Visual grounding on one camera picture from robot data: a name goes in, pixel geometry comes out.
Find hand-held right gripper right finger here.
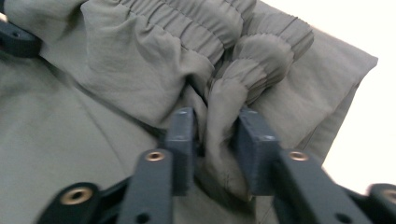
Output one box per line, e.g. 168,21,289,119
235,106,372,224

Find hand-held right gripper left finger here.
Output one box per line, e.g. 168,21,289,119
117,106,199,224

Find olive green shorts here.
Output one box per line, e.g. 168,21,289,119
0,0,379,224

